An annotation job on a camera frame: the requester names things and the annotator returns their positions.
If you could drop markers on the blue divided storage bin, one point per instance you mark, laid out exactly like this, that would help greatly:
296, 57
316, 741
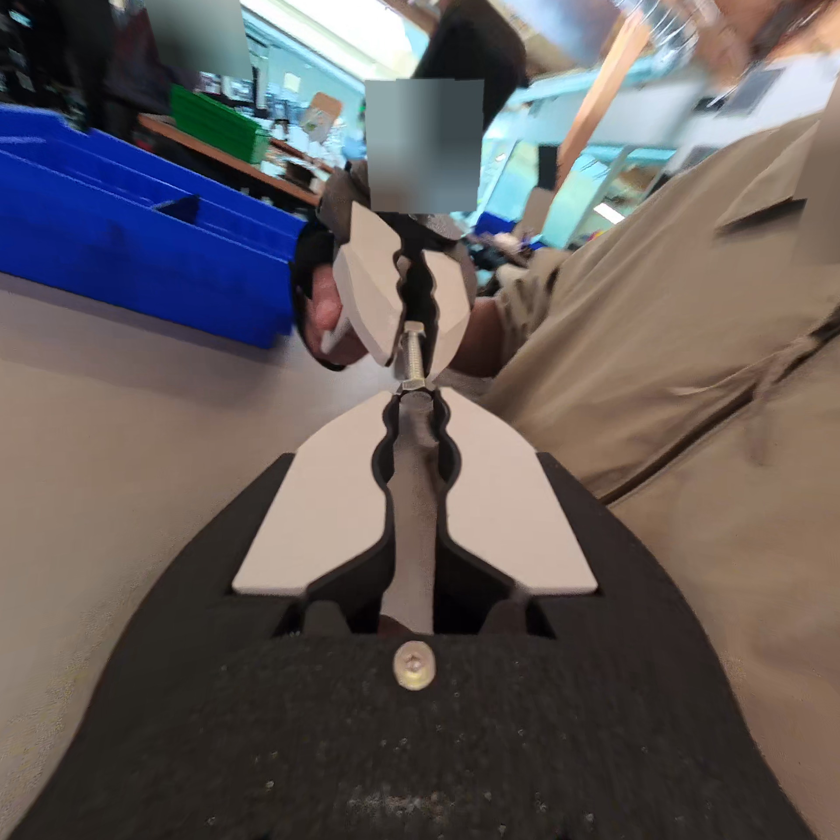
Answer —
131, 250

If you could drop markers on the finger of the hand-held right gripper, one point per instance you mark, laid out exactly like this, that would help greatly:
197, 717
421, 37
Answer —
453, 302
368, 282

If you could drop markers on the green storage bin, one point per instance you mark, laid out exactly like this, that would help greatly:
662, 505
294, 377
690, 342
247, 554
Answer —
217, 125

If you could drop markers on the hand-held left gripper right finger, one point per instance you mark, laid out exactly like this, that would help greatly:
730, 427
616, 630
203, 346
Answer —
519, 525

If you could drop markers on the brown wooden table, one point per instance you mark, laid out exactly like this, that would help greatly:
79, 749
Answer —
236, 168

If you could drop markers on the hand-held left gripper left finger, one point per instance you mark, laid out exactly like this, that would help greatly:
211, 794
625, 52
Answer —
309, 525

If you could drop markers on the person's right forearm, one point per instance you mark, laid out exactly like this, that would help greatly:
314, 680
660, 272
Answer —
479, 339

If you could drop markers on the silver bolt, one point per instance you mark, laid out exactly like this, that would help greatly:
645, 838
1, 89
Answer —
414, 348

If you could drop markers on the tan document stand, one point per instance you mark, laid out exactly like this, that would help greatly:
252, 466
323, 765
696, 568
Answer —
322, 116

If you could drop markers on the person's right hand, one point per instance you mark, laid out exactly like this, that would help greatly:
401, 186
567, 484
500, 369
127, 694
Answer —
322, 315

